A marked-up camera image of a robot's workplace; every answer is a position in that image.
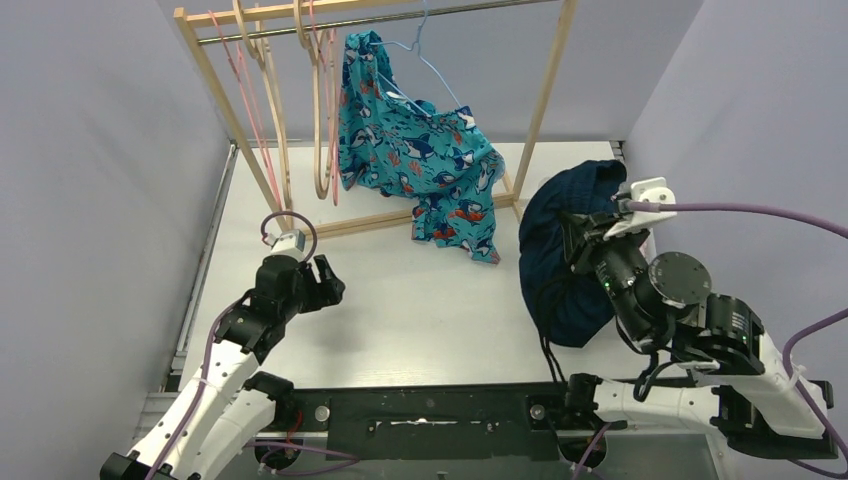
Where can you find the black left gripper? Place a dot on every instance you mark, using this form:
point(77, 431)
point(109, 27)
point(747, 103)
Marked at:
point(313, 285)

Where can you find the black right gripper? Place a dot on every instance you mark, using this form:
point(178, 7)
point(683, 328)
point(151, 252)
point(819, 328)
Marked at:
point(583, 234)

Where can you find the navy blue shorts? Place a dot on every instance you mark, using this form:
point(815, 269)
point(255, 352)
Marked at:
point(567, 309)

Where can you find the teal fish print shorts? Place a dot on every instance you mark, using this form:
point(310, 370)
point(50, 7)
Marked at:
point(407, 148)

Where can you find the pink wire hanger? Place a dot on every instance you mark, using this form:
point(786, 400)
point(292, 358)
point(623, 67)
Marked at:
point(239, 67)
point(325, 43)

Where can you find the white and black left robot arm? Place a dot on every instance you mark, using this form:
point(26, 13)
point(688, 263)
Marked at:
point(229, 400)

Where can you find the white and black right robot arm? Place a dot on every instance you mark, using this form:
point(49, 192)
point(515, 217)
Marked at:
point(713, 369)

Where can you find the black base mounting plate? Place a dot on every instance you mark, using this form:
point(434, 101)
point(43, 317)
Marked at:
point(442, 422)

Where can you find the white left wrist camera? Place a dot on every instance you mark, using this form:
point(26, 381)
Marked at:
point(291, 244)

